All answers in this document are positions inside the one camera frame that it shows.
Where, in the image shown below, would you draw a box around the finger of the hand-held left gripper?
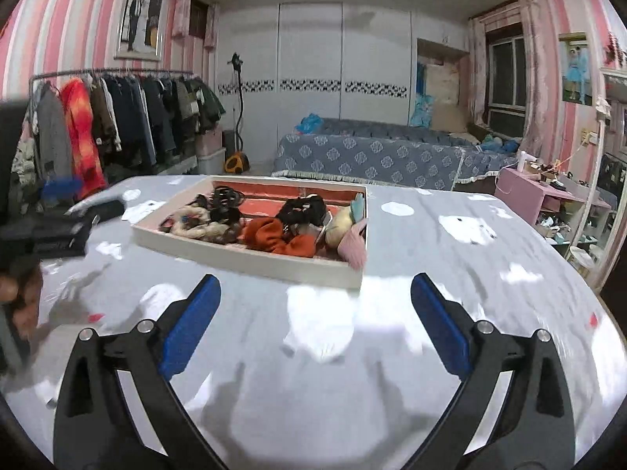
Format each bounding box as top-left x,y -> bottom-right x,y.
63,197 -> 126,228
42,177 -> 85,206

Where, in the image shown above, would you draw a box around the wall poster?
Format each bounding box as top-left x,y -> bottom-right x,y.
558,33 -> 593,106

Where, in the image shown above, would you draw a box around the row of hanging clothes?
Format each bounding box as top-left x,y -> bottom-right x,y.
12,76 -> 227,197

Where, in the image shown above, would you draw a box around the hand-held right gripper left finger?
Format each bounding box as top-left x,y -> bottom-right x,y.
53,274 -> 231,470

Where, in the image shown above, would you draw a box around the cream plush hair clip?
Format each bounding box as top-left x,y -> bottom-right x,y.
324,206 -> 354,249

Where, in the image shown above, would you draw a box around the garment steamer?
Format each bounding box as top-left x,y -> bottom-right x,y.
226,52 -> 250,173

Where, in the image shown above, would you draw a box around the white round container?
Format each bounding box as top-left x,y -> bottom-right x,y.
568,246 -> 596,275

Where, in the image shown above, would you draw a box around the grey printed blanket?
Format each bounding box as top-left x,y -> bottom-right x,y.
0,174 -> 615,470

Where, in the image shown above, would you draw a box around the blue plastic bag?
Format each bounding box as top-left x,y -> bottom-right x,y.
295,114 -> 324,135

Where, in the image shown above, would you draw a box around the pink side table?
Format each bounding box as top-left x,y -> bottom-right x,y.
495,166 -> 613,216

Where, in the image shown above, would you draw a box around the red flower decoration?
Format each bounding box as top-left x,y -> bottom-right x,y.
605,29 -> 627,67

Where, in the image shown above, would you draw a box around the orange scrunchie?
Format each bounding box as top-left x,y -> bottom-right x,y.
242,218 -> 317,258

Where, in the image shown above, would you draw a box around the pink knit hair clip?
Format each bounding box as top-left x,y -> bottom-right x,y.
338,219 -> 368,270

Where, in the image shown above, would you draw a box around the metal clothes rack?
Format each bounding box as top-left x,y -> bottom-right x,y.
28,67 -> 197,108

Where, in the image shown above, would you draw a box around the white wardrobe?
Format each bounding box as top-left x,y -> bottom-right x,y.
216,2 -> 468,125

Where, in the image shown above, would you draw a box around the cream braided hair tie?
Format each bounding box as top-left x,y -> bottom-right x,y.
167,206 -> 241,243

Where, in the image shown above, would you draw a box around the hanging blue clothes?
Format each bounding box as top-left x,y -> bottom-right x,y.
410,61 -> 432,125

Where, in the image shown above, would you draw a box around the stacked storage boxes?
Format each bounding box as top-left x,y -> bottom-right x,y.
196,130 -> 227,174

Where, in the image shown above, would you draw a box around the person's left hand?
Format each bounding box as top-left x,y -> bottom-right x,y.
0,259 -> 44,338

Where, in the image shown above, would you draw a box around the framed wall picture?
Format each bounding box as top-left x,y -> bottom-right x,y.
114,0 -> 170,62

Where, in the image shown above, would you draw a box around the sofa with blue patterned cover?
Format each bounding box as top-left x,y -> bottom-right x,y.
272,118 -> 520,192

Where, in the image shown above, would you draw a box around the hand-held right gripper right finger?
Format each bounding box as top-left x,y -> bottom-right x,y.
410,273 -> 576,470

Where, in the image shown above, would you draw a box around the long pink curtain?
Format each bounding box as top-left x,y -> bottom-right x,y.
519,0 -> 564,140

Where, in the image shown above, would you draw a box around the white framed mirror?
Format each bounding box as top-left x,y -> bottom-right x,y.
571,71 -> 627,280

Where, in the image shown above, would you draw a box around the window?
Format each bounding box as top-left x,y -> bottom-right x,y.
485,34 -> 527,138

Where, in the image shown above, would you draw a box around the thick black hair tie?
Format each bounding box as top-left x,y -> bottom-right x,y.
208,185 -> 246,223

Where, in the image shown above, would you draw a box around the white tray with red lining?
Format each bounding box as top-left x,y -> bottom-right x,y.
131,175 -> 368,291

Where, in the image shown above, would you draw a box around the black scrunchie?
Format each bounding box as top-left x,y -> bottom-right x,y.
275,195 -> 328,228

